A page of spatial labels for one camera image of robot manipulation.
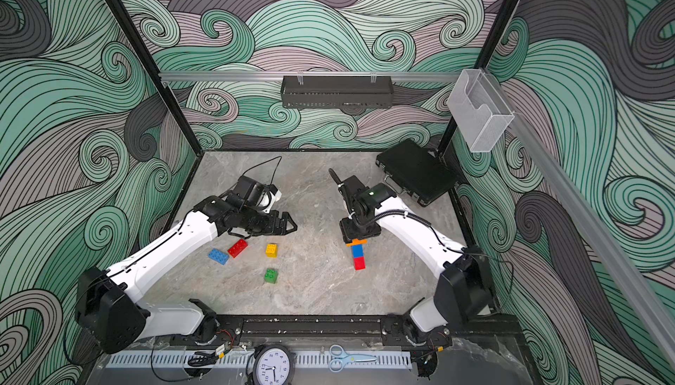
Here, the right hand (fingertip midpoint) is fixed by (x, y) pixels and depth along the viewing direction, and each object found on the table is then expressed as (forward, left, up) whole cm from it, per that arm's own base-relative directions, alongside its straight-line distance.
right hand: (351, 237), depth 79 cm
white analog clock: (-31, +21, -9) cm, 39 cm away
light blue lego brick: (-1, +45, -11) cm, 46 cm away
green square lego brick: (-8, +26, -9) cm, 29 cm away
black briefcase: (+38, -32, -14) cm, 52 cm away
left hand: (+2, +20, +4) cm, 20 cm away
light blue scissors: (-29, +4, -12) cm, 32 cm away
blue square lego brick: (-4, -2, -2) cm, 4 cm away
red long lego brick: (+2, +39, -12) cm, 41 cm away
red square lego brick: (-7, -2, -4) cm, 8 cm away
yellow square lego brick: (0, +26, -9) cm, 28 cm away
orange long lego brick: (-5, -1, +6) cm, 8 cm away
